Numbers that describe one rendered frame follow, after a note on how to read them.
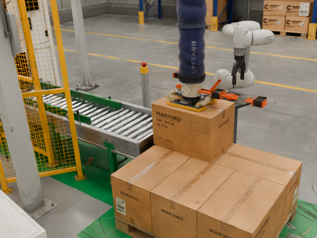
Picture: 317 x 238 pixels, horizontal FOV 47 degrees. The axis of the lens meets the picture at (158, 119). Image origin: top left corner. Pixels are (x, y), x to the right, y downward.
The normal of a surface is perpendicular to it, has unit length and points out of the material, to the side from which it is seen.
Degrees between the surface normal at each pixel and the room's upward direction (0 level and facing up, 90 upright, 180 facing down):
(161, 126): 90
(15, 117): 90
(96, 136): 90
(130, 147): 90
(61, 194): 0
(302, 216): 0
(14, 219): 0
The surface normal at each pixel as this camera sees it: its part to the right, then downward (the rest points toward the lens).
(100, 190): -0.04, -0.91
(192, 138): -0.61, 0.36
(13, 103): 0.80, 0.22
